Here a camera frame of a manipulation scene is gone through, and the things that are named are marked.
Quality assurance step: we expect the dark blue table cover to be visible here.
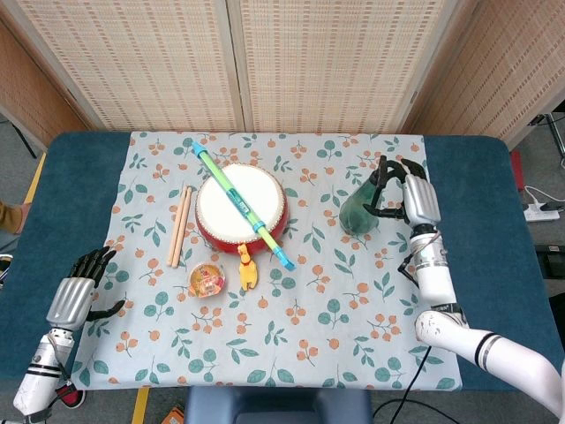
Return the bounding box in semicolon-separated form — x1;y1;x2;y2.
0;132;565;394

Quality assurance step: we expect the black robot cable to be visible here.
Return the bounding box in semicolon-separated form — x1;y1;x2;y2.
370;344;434;424

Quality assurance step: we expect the red black object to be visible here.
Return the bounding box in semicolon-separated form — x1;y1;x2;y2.
56;382;87;408

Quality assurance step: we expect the woven folding screen panel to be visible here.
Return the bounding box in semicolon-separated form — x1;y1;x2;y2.
410;0;565;149
0;12;96;149
227;0;483;133
0;0;245;133

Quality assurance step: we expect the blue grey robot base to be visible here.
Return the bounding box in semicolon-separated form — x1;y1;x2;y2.
184;387;373;424

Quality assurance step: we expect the black metal stand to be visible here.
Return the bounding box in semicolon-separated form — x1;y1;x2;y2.
529;112;565;169

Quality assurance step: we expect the white power strip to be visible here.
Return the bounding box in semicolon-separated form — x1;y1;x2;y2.
524;202;561;222

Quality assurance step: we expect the red toy drum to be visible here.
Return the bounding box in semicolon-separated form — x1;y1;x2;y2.
194;163;289;256

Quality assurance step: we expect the white power cable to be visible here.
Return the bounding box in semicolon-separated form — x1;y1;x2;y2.
524;184;551;208

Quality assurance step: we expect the black floor device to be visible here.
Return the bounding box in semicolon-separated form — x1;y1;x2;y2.
536;245;565;279

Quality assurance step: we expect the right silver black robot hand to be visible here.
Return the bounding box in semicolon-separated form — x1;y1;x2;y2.
369;155;442;229

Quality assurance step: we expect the orange fruit jelly cup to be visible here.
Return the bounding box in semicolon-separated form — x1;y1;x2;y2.
187;261;228;299

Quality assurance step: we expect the floral print tablecloth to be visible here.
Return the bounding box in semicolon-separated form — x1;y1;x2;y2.
70;131;463;390

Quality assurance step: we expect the blue green water squirter tube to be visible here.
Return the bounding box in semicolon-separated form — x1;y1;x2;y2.
191;140;296;271

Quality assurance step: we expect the yellow rubber chicken toy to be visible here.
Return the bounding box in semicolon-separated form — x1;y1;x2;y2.
237;244;260;292

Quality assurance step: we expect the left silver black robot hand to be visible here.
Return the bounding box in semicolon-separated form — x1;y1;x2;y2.
45;246;127;331

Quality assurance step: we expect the wooden drumstick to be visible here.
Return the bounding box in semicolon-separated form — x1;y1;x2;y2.
166;185;189;267
171;185;193;269

